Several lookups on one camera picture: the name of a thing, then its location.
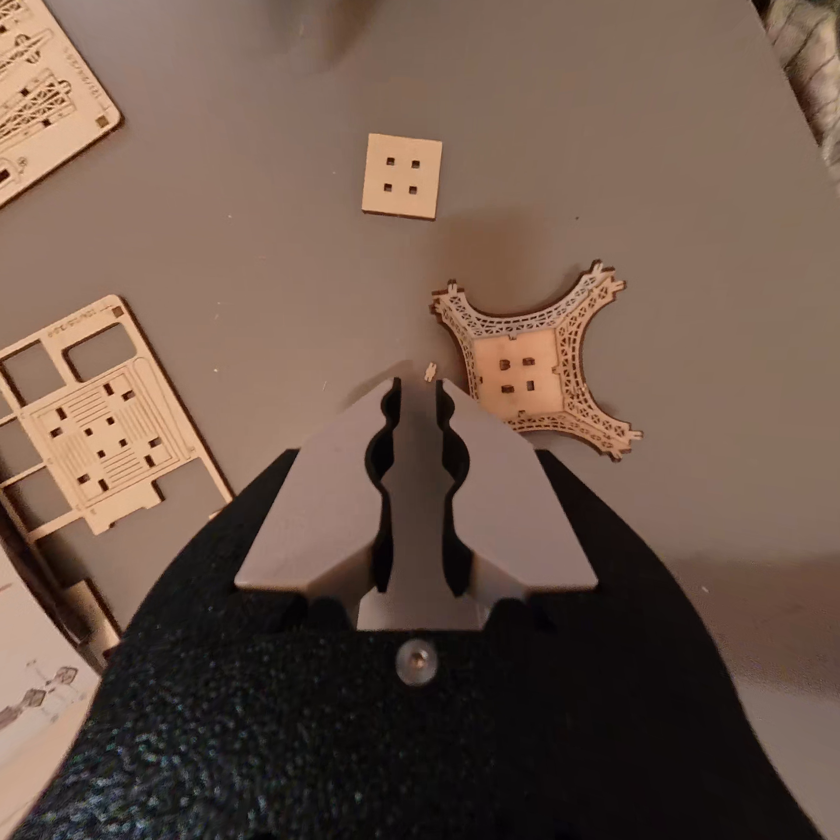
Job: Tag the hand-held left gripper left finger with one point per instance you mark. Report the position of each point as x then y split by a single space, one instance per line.
308 518

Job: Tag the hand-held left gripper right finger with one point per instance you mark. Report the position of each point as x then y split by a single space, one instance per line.
525 518

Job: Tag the wooden lattice tower base model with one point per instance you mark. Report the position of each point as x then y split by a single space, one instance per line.
489 354

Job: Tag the small wooden peg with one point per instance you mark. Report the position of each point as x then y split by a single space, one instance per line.
430 373

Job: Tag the grey desk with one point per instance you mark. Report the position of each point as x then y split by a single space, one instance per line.
590 98

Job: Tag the wooden puzzle sheet slotted panel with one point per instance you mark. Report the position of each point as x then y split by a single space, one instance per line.
124 506

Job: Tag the marker pen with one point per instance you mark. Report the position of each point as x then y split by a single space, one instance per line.
92 610

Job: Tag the folded instruction booklet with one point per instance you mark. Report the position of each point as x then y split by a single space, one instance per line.
33 656

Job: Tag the square wooden plate four holes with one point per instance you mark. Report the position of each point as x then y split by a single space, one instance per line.
401 148

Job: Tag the wooden puzzle sheet tower parts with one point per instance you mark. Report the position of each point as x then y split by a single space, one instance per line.
88 131

